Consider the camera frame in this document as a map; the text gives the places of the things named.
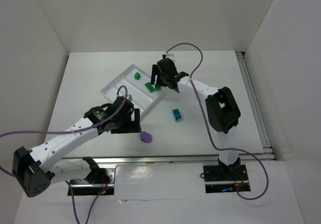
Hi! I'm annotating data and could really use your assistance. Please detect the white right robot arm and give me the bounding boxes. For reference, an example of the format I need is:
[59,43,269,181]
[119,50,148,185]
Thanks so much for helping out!
[150,55,241,179]

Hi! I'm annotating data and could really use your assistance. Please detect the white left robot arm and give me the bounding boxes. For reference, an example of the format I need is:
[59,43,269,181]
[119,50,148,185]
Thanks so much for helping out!
[12,96,141,197]

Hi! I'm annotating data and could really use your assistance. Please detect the purple lego piece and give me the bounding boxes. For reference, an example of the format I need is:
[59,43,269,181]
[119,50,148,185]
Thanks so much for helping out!
[139,131,152,143]

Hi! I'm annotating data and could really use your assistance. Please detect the teal lego brick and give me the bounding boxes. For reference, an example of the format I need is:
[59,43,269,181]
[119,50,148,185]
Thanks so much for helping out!
[172,108,182,122]

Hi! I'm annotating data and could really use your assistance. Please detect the white compartment tray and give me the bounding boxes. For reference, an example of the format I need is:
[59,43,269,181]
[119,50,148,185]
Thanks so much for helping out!
[101,64,165,119]

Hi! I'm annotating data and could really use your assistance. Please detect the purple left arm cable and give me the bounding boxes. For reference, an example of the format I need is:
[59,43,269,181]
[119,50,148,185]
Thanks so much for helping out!
[0,85,128,224]

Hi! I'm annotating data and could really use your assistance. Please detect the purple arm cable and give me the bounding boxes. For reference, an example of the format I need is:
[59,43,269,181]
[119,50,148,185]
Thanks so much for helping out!
[0,85,128,224]
[163,42,270,200]

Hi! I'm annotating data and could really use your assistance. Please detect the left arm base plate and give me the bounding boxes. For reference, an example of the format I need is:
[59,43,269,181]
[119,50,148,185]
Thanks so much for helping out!
[69,165,116,196]

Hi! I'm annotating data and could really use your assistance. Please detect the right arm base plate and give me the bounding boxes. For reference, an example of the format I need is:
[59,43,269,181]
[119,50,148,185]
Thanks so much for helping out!
[200,165,251,193]

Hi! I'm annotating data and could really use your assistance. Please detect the aluminium table edge rail right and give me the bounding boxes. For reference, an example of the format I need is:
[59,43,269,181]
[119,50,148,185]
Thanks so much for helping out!
[235,52,275,159]

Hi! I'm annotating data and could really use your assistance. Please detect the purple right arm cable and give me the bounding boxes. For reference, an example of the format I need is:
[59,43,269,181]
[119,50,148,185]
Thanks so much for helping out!
[163,42,270,200]

